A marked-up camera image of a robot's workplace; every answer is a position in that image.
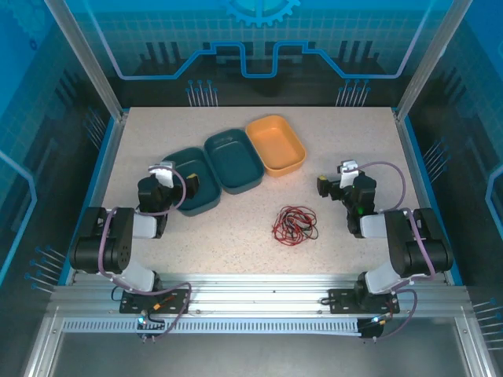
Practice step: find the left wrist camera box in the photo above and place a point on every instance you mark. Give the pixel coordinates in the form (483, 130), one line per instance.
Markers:
(163, 176)

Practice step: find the aluminium table side rail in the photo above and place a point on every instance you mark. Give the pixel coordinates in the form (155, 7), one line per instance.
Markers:
(410, 149)
(111, 145)

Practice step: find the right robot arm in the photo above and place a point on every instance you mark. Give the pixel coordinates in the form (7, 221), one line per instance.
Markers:
(401, 235)

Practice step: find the orange plastic tray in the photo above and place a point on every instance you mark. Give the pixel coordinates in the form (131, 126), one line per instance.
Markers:
(275, 143)

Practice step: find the aluminium frame post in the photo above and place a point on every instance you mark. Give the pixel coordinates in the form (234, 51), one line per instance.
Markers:
(428, 59)
(93, 66)

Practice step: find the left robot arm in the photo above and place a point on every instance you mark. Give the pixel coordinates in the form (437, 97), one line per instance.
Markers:
(118, 235)

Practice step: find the teal plastic tray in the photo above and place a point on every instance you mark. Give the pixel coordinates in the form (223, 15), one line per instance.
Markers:
(232, 161)
(204, 196)

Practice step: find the aluminium mounting rail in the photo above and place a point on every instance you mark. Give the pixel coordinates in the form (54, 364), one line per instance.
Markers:
(255, 290)

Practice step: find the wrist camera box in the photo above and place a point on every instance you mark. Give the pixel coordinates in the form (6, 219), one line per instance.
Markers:
(163, 176)
(347, 173)

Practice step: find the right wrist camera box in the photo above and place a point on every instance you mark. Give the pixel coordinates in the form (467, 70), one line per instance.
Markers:
(347, 173)

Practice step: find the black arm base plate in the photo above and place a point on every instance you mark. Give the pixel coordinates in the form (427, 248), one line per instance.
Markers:
(340, 300)
(177, 298)

